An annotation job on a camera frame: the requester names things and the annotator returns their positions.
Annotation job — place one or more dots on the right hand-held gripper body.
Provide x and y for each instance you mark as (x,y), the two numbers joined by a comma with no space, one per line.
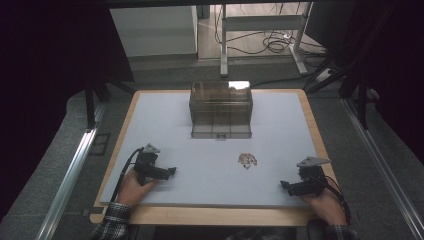
(310,181)

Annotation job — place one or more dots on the aluminium rail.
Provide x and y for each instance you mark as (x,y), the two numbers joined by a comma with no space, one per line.
(383,166)
(68,183)

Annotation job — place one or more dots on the white metal desk frame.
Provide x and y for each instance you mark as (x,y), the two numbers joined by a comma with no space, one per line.
(263,23)

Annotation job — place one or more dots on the transparent brown drawer box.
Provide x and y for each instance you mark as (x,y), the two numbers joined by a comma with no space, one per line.
(220,106)

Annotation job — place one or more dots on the small brown object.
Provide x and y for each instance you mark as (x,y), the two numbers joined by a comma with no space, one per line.
(247,160)

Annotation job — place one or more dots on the black metal stand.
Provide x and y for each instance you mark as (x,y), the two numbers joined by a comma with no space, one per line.
(350,83)
(95,100)

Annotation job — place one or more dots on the person's right hand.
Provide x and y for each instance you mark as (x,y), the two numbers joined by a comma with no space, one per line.
(325,206)

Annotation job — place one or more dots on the white cabinet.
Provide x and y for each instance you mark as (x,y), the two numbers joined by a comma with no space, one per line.
(153,30)

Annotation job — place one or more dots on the wooden table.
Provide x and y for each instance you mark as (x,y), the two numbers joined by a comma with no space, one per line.
(213,216)

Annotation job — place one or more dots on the white power strip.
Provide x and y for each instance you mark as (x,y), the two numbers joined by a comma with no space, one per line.
(323,75)

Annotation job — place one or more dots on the grey table mat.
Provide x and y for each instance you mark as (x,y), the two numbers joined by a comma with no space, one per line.
(213,173)

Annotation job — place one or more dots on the black floor grille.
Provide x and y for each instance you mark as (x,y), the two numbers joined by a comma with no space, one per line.
(99,144)

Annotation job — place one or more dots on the person's left hand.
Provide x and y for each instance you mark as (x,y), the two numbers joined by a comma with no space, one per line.
(131,191)

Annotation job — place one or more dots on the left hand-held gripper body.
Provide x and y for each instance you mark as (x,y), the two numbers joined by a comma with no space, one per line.
(150,168)

